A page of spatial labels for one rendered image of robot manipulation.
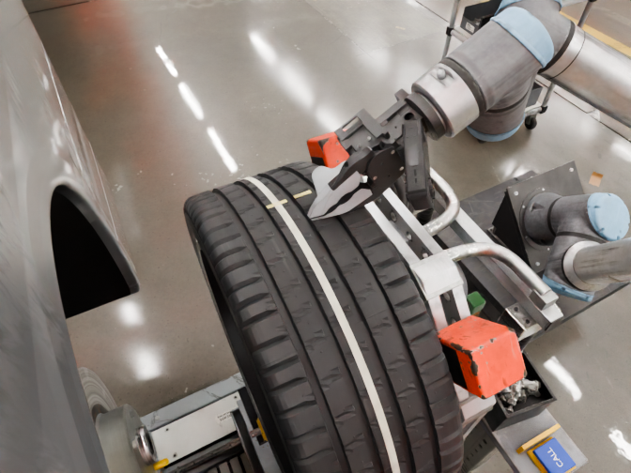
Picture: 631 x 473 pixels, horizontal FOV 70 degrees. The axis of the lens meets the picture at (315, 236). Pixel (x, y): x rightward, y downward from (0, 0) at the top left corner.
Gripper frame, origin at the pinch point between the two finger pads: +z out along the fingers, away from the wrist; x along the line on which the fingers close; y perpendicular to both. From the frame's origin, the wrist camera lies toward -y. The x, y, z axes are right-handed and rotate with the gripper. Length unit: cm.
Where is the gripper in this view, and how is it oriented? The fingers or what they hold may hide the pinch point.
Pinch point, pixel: (318, 215)
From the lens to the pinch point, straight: 62.2
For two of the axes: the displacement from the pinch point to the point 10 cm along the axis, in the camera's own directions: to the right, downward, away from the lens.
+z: -7.8, 6.1, 1.1
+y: -4.5, -6.8, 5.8
